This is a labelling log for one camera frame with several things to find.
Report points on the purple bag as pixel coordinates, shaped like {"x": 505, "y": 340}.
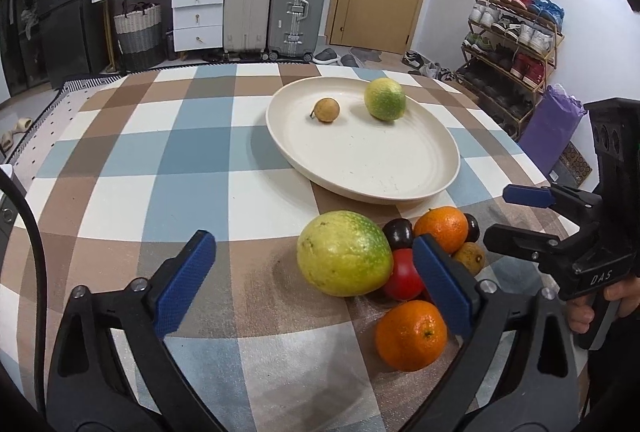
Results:
{"x": 547, "y": 132}

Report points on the large yellow-green guava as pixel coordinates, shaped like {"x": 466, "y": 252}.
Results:
{"x": 342, "y": 254}

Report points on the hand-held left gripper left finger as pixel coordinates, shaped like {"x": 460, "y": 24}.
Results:
{"x": 185, "y": 282}

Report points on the cream round plate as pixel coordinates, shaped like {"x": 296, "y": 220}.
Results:
{"x": 370, "y": 157}

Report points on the small brown fruit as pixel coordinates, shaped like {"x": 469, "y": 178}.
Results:
{"x": 326, "y": 111}
{"x": 470, "y": 258}

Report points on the grey slipper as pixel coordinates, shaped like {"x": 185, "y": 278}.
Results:
{"x": 326, "y": 56}
{"x": 350, "y": 61}

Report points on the rows of shoes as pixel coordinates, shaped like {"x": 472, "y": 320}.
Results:
{"x": 530, "y": 37}

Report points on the person's right hand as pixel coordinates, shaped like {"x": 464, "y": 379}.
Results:
{"x": 579, "y": 314}

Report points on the woven laundry basket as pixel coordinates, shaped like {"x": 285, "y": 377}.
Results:
{"x": 137, "y": 37}

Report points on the black and white sneaker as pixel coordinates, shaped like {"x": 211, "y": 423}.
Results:
{"x": 413, "y": 59}

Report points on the silver suitcase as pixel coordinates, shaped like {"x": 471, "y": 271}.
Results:
{"x": 297, "y": 7}

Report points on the patterned doormat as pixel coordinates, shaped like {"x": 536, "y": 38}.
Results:
{"x": 575, "y": 165}

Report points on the small grey rug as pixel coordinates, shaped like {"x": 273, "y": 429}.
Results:
{"x": 365, "y": 53}

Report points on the beige slipper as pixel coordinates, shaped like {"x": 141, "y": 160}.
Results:
{"x": 6, "y": 140}
{"x": 23, "y": 126}

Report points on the dark purple plum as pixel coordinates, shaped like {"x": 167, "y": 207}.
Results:
{"x": 398, "y": 233}
{"x": 473, "y": 228}

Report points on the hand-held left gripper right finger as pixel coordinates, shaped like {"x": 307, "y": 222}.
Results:
{"x": 440, "y": 282}

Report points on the wooden shoe rack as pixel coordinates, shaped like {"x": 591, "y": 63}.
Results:
{"x": 505, "y": 82}

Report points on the red tomato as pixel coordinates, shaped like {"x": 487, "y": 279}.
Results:
{"x": 404, "y": 277}

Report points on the white drawer desk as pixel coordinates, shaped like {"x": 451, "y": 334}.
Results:
{"x": 197, "y": 12}

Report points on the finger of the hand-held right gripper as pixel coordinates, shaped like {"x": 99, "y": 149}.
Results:
{"x": 527, "y": 195}
{"x": 520, "y": 242}

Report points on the beige suitcase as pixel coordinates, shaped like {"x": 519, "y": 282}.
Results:
{"x": 247, "y": 2}

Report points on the green-yellow citrus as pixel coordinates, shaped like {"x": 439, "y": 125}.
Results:
{"x": 384, "y": 100}

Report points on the orange mandarin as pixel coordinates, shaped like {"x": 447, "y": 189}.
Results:
{"x": 442, "y": 228}
{"x": 410, "y": 336}

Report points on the checked tablecloth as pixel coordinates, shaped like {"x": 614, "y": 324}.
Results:
{"x": 150, "y": 162}

